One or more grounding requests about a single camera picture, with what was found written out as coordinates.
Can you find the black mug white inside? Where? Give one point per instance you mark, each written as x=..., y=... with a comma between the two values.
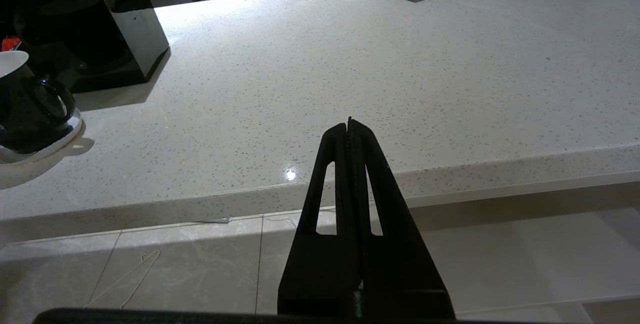
x=25, y=109

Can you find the red sachet packet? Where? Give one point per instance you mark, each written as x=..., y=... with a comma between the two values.
x=11, y=44

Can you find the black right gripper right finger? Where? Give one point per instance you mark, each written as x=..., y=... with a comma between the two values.
x=400, y=274

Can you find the white round coaster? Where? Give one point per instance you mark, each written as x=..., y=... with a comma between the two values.
x=60, y=141

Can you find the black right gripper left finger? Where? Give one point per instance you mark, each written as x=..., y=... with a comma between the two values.
x=325, y=264

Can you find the black tissue box white lid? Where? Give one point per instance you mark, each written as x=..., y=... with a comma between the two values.
x=90, y=34

